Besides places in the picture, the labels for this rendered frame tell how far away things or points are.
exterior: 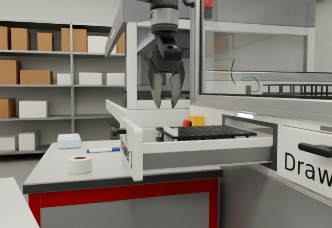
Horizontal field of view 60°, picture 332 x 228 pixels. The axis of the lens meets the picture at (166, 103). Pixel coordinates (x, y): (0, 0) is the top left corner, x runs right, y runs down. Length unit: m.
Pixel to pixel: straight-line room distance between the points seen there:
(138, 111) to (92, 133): 3.42
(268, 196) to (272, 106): 0.22
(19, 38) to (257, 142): 4.11
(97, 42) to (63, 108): 1.22
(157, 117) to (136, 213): 0.76
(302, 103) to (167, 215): 0.53
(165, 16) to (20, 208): 0.53
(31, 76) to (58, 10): 1.19
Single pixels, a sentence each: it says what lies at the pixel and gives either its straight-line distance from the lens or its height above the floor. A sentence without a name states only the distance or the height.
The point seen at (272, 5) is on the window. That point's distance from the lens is 0.80.
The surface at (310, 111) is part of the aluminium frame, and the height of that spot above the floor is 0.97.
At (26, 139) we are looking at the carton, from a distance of 4.61.
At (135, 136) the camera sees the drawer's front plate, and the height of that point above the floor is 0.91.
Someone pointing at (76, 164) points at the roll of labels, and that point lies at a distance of 0.91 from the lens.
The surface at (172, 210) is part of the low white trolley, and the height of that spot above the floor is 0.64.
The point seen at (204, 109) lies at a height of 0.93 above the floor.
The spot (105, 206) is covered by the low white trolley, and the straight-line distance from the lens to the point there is 0.91.
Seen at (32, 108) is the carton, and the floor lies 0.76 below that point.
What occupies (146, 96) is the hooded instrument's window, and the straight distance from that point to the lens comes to 1.58.
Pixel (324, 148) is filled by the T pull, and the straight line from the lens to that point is 0.55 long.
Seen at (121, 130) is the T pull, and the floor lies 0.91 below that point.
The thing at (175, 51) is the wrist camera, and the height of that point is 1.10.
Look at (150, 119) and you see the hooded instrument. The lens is 1.57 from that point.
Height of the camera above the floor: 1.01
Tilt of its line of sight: 3 degrees down
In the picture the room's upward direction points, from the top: straight up
